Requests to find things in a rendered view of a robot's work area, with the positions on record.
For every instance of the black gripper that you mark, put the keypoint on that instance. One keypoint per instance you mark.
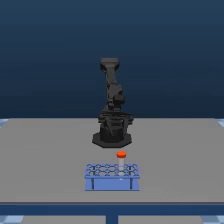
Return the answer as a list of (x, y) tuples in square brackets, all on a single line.
[(115, 116)]

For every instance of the blue tube rack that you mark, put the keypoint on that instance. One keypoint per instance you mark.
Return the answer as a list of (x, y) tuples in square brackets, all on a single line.
[(111, 184)]

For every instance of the dark blue table leg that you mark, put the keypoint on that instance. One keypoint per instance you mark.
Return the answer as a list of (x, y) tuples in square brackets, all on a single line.
[(112, 219)]

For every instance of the dark six-joint robot arm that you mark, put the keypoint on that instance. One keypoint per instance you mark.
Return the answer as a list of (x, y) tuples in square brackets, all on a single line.
[(112, 88)]

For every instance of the orange-capped clear centrifuge tube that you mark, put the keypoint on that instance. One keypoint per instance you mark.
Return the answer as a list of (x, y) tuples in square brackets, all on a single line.
[(121, 160)]

